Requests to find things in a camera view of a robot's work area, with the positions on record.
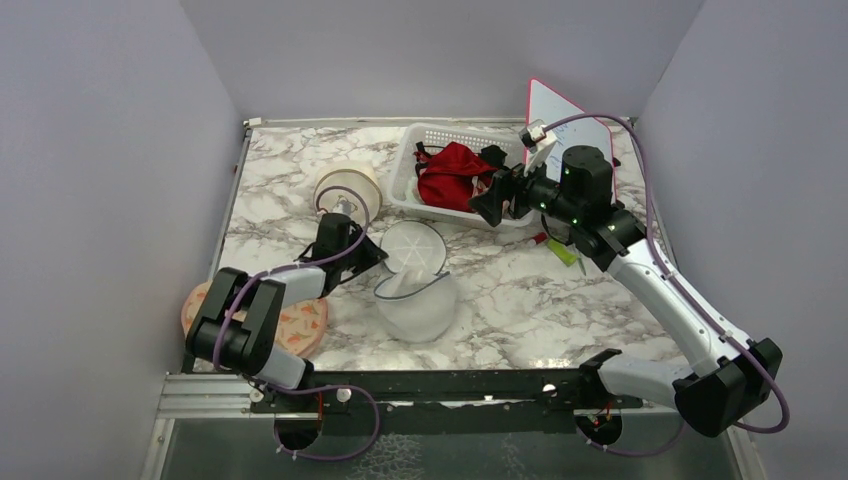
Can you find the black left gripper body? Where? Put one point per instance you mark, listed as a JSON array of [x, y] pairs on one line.
[[351, 243]]

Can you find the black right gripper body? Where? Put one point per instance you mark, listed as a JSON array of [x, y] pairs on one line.
[[534, 191]]

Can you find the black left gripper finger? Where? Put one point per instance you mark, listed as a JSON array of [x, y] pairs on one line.
[[363, 258], [314, 253]]

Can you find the red satin bra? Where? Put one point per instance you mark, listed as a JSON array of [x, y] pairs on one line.
[[448, 178]]

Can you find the white mesh laundry bag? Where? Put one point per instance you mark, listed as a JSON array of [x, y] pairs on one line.
[[417, 301]]

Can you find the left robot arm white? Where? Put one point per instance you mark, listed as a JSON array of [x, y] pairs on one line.
[[237, 321]]

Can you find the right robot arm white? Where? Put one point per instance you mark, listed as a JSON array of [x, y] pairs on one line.
[[728, 374]]

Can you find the beige round laundry bag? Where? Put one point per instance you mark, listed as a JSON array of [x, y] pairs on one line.
[[356, 180]]

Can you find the floral flat laundry bag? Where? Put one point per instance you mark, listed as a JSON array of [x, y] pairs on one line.
[[300, 327]]

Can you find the white plastic laundry basket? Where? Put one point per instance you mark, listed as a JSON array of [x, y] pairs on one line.
[[435, 136]]

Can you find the red cap marker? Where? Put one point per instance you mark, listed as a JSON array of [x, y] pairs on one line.
[[536, 240]]

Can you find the black garment in basket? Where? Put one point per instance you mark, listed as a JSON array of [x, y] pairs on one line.
[[493, 156]]

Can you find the pale green garment in basket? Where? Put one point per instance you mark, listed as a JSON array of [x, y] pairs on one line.
[[412, 193]]

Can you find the pink-framed whiteboard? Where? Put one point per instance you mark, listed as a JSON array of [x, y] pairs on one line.
[[545, 106]]

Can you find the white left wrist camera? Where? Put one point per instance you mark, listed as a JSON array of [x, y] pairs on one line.
[[344, 206]]

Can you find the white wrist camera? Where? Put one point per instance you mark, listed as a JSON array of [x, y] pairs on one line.
[[344, 206], [539, 141]]

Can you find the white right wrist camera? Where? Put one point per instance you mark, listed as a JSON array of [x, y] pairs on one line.
[[539, 141]]

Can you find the black mounting rail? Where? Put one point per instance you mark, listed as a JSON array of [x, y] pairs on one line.
[[426, 402]]

